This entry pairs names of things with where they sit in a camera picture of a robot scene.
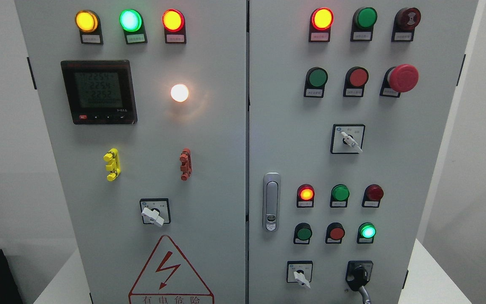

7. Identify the black knob selector switch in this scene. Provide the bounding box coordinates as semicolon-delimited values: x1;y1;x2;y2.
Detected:
345;261;373;292

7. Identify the grey electrical cabinet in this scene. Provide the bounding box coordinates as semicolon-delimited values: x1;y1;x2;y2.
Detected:
15;0;478;304

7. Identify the red terminal connector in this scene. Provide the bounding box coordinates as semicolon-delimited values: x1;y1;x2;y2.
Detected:
179;148;192;181

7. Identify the red amber light lower left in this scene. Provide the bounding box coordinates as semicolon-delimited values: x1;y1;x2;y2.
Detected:
296;184;315;208

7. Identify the white glowing indicator light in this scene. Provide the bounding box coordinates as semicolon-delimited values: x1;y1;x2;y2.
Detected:
170;84;189;103

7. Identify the green push button lower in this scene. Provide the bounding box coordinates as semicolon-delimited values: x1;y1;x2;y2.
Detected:
293;223;313;244

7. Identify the green push button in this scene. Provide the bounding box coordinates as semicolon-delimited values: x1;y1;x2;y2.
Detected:
293;223;313;244
303;67;328;98

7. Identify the green push button upper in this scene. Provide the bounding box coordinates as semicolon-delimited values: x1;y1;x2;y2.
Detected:
303;67;328;98

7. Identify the green indicator light lower middle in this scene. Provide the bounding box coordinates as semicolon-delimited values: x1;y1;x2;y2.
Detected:
329;184;350;208

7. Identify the red push button lower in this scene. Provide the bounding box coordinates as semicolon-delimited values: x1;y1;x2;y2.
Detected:
325;223;345;244

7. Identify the red push button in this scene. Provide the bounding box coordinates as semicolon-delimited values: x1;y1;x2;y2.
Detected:
325;223;345;244
343;67;369;98

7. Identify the yellow terminal connector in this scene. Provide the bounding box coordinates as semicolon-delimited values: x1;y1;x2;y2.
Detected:
103;148;121;182

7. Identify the red push button upper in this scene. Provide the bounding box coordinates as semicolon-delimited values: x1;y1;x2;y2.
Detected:
343;67;369;98

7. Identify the red indicator light lower right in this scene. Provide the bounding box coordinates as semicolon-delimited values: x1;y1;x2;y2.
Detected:
362;184;384;208

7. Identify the green indicator light bottom right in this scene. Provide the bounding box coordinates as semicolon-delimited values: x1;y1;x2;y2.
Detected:
356;223;376;244

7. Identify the red lightning warning sticker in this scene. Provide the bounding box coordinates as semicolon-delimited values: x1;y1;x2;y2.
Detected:
128;235;215;304

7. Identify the red-rimmed amber indicator light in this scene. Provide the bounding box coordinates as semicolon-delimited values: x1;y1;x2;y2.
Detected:
162;8;186;44

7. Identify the red amber light right door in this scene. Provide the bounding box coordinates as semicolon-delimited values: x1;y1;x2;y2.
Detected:
308;7;334;43

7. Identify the black digital power meter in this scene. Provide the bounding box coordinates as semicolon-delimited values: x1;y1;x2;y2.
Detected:
60;60;138;125

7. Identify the green lit indicator light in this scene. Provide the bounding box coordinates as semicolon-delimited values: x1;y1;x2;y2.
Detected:
119;8;147;44

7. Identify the red emergency stop button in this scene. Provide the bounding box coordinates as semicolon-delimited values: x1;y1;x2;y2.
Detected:
380;64;419;98

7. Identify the green indicator light top right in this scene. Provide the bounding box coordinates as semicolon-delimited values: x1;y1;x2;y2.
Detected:
350;6;378;42

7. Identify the yellow indicator light top left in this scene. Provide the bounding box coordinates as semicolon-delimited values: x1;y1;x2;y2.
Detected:
75;10;103;45

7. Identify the dark red buzzer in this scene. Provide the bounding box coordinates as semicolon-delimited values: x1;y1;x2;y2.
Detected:
391;7;421;42

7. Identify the silver door handle lock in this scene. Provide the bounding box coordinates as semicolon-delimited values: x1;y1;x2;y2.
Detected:
262;172;281;232

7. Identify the white selector switch upper right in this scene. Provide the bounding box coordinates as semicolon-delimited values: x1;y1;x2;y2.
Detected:
330;124;366;154

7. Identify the white selector switch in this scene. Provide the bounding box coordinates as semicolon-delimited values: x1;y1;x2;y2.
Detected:
286;260;313;289
330;124;366;154

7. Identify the white selector switch left door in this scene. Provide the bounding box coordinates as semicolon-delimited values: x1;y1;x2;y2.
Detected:
140;198;171;227

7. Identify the white selector switch bottom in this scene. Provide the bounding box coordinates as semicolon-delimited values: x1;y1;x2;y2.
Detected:
286;260;313;289

